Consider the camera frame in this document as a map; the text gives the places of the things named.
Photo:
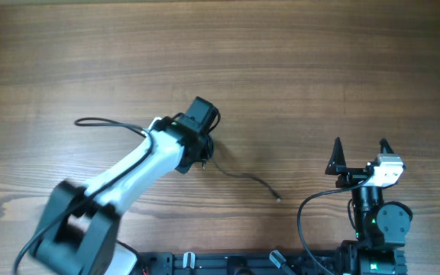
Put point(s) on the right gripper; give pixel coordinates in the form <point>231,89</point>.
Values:
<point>337,166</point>

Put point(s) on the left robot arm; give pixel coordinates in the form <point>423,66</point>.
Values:
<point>166,157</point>

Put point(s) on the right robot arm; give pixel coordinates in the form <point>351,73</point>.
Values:
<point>380,226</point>

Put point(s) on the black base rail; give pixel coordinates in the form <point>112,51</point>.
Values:
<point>239,263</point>

